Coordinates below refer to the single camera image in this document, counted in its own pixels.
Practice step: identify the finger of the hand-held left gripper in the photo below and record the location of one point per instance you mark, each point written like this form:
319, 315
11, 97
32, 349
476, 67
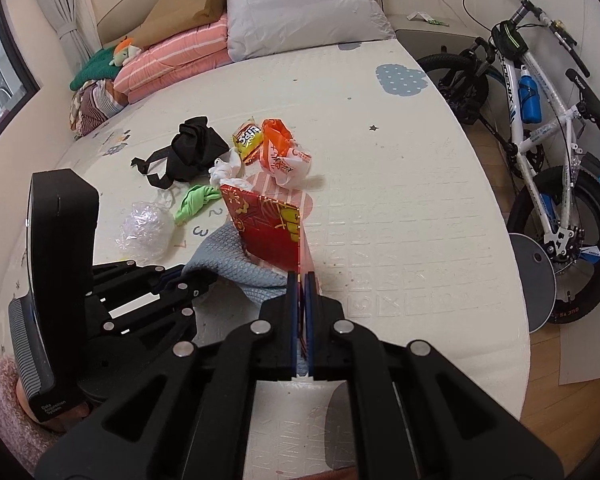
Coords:
175, 280
170, 327

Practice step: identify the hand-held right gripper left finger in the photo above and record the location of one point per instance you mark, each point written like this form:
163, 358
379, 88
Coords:
292, 310

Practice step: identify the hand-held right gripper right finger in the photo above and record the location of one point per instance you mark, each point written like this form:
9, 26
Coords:
310, 310

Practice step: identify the light blue knitted cloth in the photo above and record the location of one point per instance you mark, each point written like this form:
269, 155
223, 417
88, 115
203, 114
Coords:
230, 265

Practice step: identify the red paper packet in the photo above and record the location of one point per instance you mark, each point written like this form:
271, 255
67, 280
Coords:
262, 225

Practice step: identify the grey round trash bin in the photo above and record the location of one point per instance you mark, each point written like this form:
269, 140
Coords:
532, 285

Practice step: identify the person's left forearm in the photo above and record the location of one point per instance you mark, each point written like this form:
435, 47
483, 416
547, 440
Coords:
5, 420

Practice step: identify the person's left hand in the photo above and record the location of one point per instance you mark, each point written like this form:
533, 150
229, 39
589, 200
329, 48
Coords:
65, 420

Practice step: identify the clear crumpled plastic wrap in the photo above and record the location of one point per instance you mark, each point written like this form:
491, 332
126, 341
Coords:
142, 230

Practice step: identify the green crumpled bag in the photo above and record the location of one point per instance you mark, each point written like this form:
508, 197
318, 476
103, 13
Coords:
195, 202

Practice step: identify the white crumpled tissue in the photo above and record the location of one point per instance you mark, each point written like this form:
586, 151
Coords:
227, 170

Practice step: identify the maroon striped cloth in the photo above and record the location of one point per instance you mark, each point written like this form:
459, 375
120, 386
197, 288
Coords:
92, 107

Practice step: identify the orange and white wrapper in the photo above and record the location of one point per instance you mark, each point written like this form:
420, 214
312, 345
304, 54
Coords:
285, 157

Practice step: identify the white patterned bed mat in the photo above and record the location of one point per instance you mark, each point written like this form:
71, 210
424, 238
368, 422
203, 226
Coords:
405, 185

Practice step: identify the yellow snack packet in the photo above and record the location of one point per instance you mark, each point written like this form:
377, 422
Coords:
247, 140

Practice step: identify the green plush cloth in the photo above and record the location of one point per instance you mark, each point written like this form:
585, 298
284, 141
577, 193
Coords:
92, 67

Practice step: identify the dark framed window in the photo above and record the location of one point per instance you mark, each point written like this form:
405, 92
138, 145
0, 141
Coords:
17, 67

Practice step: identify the orange and green plush toy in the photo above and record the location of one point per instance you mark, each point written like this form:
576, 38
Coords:
125, 50

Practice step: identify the pink striped pillows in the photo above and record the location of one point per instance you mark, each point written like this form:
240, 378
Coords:
175, 57

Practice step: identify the white curtain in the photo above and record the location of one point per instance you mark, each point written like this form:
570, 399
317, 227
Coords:
70, 15

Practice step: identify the beige bed headboard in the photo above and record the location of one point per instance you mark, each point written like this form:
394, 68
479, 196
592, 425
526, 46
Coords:
115, 5

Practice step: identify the brown paper bag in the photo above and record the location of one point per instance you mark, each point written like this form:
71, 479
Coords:
190, 5

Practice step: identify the grey nightstand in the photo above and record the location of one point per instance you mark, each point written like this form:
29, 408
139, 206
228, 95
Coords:
430, 42

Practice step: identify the white bagged quilt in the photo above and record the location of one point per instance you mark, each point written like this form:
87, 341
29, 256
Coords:
305, 10

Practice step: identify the blue water bottle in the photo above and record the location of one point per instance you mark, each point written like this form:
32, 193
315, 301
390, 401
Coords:
530, 100

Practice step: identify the white and blue bicycle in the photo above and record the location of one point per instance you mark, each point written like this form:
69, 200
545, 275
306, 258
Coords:
545, 105

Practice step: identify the white and green paper packet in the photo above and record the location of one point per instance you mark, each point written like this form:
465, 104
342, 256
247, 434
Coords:
422, 17

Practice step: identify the black and green frame bag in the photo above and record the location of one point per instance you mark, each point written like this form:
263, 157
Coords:
510, 37

